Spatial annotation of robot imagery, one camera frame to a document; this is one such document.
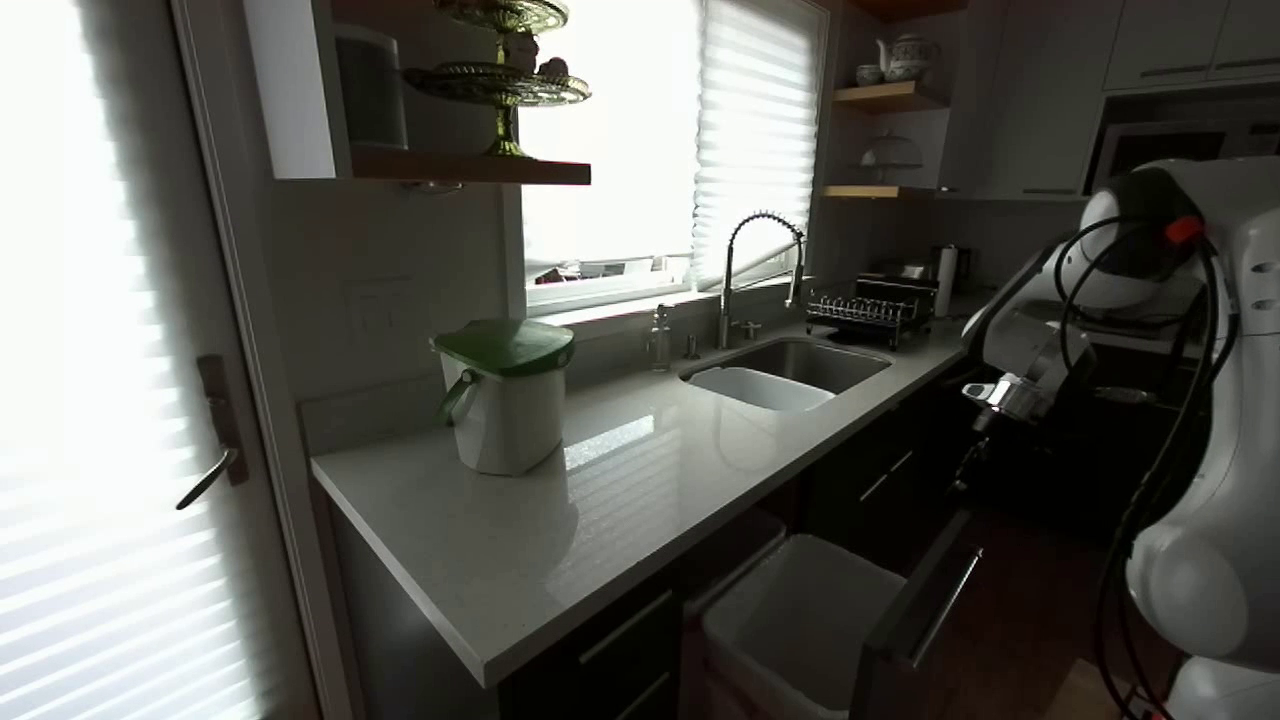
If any glass cake dome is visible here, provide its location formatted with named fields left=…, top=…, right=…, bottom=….
left=860, top=129, right=925, bottom=187

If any wall switch plate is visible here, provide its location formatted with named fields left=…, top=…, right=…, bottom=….
left=344, top=279, right=414, bottom=347

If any paper towel roll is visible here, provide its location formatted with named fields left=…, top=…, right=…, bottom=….
left=934, top=245, right=960, bottom=319

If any silver drawer handle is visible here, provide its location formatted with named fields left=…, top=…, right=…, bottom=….
left=577, top=589, right=675, bottom=667
left=858, top=449, right=916, bottom=504

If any green glass tiered stand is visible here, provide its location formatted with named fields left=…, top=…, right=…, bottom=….
left=402, top=0, right=592, bottom=160

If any door with blinds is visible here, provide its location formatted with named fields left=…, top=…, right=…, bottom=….
left=0, top=0, right=331, bottom=720

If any dark drawer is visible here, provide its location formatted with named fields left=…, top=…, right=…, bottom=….
left=498, top=575, right=689, bottom=720

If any white plastic tub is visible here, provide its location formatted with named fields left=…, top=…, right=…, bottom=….
left=687, top=366, right=837, bottom=413

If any window with white blinds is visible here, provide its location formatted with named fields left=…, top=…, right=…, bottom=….
left=518, top=0, right=830, bottom=306

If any steel undermount sink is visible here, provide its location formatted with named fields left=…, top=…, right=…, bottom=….
left=679, top=336, right=894, bottom=413

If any white compost bin green lid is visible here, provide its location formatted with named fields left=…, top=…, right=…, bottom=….
left=431, top=318, right=577, bottom=477

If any trash drawer handle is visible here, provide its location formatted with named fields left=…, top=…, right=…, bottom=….
left=908, top=546, right=985, bottom=671

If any wooden wall shelf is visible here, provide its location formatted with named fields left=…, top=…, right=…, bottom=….
left=821, top=184, right=942, bottom=200
left=831, top=81, right=950, bottom=115
left=349, top=147, right=593, bottom=188

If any white trash can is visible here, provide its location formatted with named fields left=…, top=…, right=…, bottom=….
left=700, top=532, right=907, bottom=720

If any painted ceramic teapot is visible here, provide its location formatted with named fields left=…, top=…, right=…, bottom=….
left=875, top=32, right=940, bottom=84

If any glass soap dispenser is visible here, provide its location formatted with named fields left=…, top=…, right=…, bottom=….
left=647, top=304, right=674, bottom=373

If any black dish rack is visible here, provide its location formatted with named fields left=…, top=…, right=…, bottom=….
left=805, top=274, right=940, bottom=350

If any white canister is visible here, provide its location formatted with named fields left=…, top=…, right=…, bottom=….
left=334, top=24, right=410, bottom=152

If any door lever handle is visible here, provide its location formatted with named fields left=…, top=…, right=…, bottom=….
left=175, top=354, right=252, bottom=512

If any spring neck kitchen tap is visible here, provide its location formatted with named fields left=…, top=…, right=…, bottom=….
left=717, top=210, right=807, bottom=350

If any pull out trash drawer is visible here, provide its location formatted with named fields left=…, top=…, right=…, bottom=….
left=690, top=508, right=987, bottom=720

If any row of white upper cabinets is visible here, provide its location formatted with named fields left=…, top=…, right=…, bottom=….
left=940, top=0, right=1280, bottom=201

